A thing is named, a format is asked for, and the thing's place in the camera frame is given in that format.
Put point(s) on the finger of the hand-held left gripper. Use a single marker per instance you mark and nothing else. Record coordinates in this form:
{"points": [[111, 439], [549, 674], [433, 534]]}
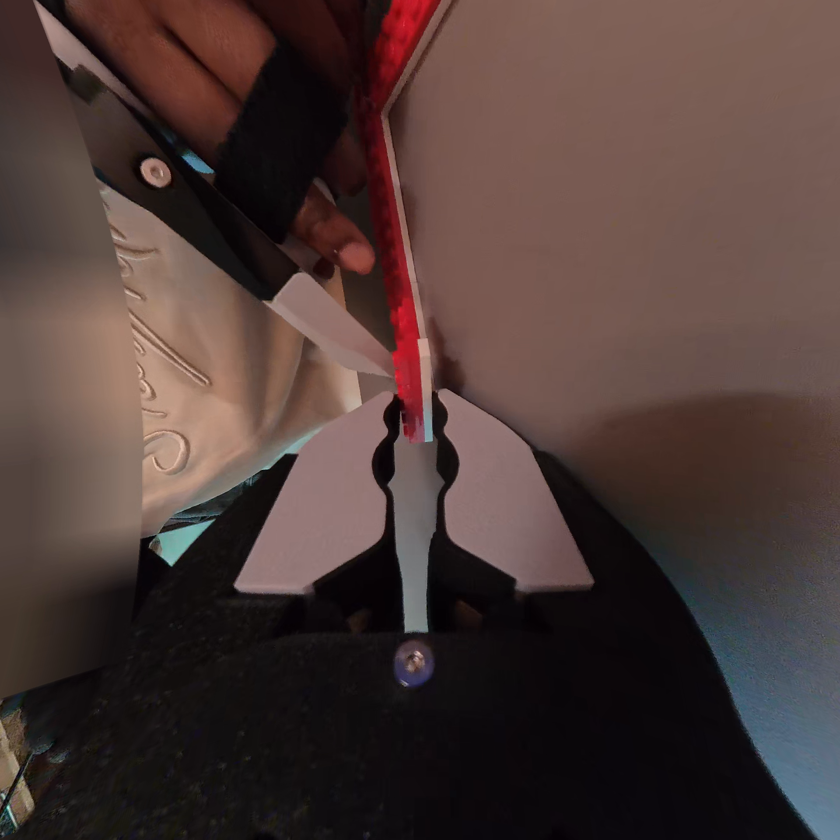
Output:
{"points": [[328, 321]]}

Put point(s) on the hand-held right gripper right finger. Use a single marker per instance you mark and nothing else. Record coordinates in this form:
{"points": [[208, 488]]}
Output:
{"points": [[505, 505]]}

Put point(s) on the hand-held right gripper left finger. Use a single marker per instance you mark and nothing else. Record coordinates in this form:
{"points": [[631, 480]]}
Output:
{"points": [[321, 505]]}

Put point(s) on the red and white brick assembly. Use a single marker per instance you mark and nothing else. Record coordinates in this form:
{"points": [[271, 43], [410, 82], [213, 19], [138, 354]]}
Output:
{"points": [[397, 249]]}

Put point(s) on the grey desk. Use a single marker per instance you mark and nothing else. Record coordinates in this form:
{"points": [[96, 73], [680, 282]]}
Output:
{"points": [[623, 229]]}

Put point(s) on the person's left hand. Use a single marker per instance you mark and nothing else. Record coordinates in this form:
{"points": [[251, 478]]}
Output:
{"points": [[177, 72]]}

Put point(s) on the cream sweatshirt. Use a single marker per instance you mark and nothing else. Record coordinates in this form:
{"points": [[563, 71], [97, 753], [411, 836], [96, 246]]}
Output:
{"points": [[216, 420]]}

